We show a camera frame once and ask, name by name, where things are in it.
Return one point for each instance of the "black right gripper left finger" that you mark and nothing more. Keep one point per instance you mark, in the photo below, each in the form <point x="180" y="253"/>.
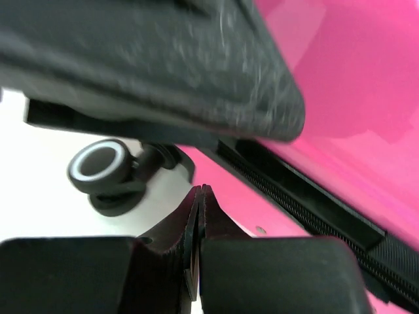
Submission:
<point x="145" y="274"/>

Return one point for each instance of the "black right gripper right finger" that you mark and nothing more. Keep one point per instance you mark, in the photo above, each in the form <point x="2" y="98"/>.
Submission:
<point x="243" y="274"/>

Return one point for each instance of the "pink hard-shell suitcase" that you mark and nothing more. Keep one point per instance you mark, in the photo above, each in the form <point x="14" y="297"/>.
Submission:
<point x="297" y="114"/>

